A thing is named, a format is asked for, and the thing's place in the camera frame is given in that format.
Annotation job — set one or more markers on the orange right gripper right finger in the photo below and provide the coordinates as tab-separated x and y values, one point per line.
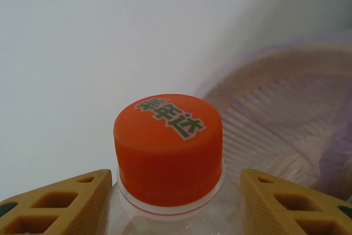
253	188

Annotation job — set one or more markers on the beige mesh waste bin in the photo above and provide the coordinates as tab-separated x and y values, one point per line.
275	103

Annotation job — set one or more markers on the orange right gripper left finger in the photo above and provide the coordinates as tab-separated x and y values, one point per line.
96	188

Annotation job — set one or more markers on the clear bottle orange label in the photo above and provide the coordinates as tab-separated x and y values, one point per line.
167	149

